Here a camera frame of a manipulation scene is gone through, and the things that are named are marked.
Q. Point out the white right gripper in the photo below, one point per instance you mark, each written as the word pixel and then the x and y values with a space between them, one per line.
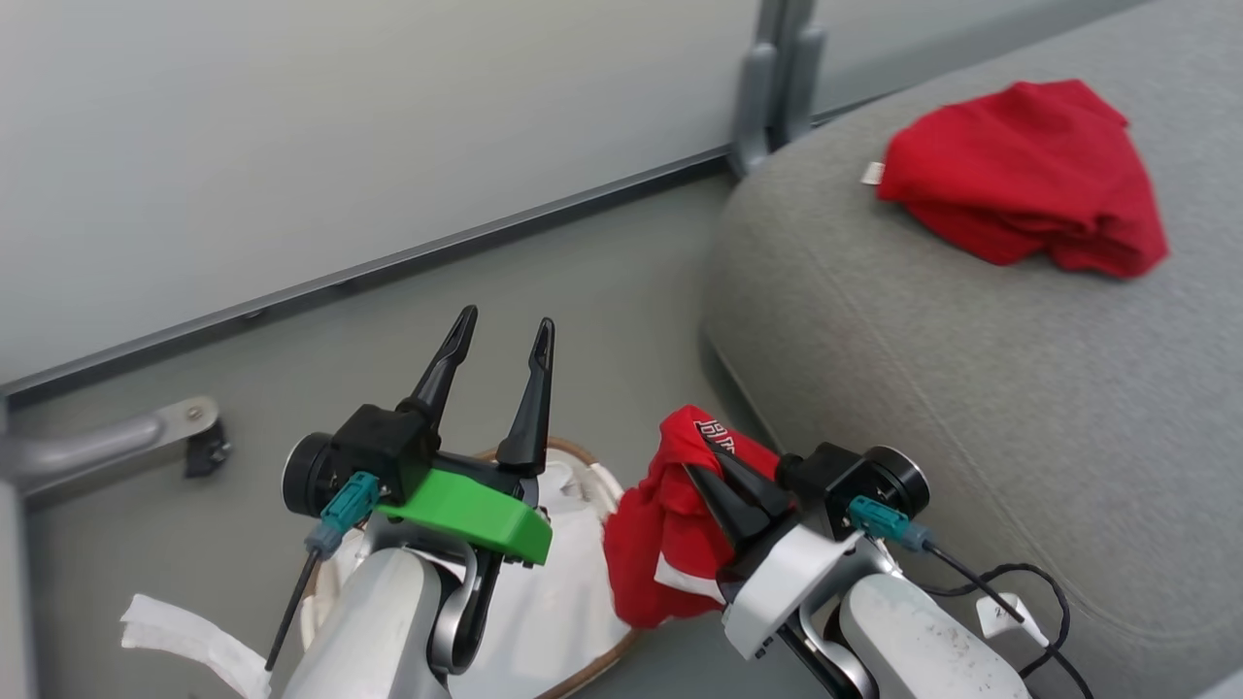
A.
pixel 796 573

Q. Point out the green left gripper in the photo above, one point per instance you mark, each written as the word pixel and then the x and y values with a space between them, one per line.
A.
pixel 476 515

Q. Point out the red garment with white print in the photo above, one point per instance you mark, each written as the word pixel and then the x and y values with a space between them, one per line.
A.
pixel 651 524

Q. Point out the plain red garment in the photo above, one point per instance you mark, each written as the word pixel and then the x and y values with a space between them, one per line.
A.
pixel 1029 165

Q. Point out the grey fabric sofa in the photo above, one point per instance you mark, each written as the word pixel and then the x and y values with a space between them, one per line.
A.
pixel 971 388

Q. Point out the wicker laundry basket white liner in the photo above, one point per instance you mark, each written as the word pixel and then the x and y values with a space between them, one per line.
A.
pixel 573 602

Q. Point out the black caster wheel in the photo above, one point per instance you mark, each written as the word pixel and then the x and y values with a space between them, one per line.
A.
pixel 206 451

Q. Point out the grey metal partition leg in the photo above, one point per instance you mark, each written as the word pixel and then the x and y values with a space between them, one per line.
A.
pixel 87 451

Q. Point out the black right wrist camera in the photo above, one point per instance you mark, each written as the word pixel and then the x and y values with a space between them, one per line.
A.
pixel 845 485

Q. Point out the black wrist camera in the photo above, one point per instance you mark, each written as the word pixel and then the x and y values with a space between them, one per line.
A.
pixel 379 447
pixel 845 485

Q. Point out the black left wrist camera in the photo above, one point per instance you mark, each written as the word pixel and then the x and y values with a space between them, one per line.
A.
pixel 379 447

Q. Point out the grey partition post foot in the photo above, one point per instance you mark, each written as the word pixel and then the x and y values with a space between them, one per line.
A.
pixel 755 97
pixel 802 78

